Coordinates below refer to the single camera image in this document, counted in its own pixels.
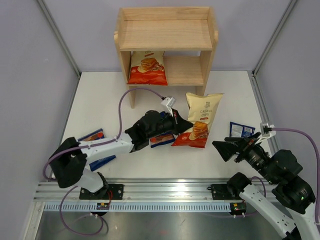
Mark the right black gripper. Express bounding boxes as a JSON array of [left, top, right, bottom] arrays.
[[212, 130, 278, 183]]

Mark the blue burts bag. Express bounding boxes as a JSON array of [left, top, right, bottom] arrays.
[[77, 128, 116, 172], [149, 132, 176, 148]]

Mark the left blue Burts bag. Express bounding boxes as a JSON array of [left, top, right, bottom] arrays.
[[77, 128, 116, 172]]

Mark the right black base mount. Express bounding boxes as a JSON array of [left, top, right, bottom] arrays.
[[207, 172, 252, 200]]

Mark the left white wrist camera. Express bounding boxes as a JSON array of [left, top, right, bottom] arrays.
[[160, 96, 177, 118]]

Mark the middle blue Burts bag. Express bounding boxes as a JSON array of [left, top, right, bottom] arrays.
[[149, 132, 176, 148]]

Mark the aluminium mounting rail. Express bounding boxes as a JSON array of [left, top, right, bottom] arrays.
[[33, 178, 278, 205]]

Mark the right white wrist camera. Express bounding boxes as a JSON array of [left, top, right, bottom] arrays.
[[258, 122, 276, 143]]

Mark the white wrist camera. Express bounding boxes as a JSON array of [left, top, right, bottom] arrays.
[[258, 122, 276, 143], [160, 96, 177, 118]]

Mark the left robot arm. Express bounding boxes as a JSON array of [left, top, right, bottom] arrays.
[[48, 109, 193, 199]]

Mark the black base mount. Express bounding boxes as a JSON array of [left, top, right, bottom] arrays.
[[207, 172, 252, 200], [79, 172, 124, 200]]

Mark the white slotted cable duct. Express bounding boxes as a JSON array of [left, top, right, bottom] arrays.
[[44, 202, 231, 213]]

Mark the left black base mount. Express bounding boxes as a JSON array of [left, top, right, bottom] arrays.
[[79, 172, 124, 200]]

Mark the blue bag back side up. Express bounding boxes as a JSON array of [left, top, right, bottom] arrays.
[[229, 121, 256, 138]]

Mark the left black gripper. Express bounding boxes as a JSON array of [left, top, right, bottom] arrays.
[[147, 108, 193, 140]]

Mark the wooden two-tier shelf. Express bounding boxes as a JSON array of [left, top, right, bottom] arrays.
[[114, 6, 219, 96]]

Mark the cassava chips bag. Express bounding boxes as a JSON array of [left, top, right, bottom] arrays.
[[127, 50, 168, 86], [172, 92, 223, 149]]

